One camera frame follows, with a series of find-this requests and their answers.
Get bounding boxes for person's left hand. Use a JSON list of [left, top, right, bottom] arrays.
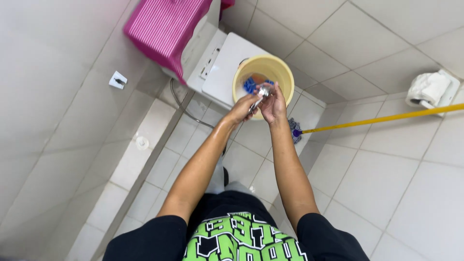
[[227, 93, 263, 126]]

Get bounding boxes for person's right hand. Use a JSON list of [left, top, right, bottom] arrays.
[[254, 81, 288, 126]]

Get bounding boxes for chrome bidet sprayer head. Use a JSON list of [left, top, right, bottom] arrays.
[[249, 85, 272, 114]]

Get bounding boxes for blue scrubbing brush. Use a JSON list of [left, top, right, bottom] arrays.
[[242, 76, 275, 95]]

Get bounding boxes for yellow plastic bucket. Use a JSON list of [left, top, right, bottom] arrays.
[[232, 55, 295, 120]]

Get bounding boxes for grey trousers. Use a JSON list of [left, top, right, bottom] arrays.
[[205, 144, 256, 196]]

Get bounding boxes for pink ribbed plastic basket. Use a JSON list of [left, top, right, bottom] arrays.
[[123, 0, 235, 85]]

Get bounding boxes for black and green printed shirt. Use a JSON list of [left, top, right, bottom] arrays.
[[102, 190, 370, 261]]

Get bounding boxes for white toilet paper roll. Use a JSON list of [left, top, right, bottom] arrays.
[[405, 72, 452, 108]]

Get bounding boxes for white toilet paper holder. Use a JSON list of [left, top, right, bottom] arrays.
[[410, 70, 461, 117]]

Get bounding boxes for metal sprayer hose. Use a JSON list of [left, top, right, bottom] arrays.
[[170, 78, 215, 129]]

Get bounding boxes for yellow handled string mop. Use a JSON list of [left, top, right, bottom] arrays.
[[288, 103, 464, 145]]

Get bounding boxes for white wall sprayer holder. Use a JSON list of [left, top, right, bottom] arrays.
[[108, 71, 128, 90]]

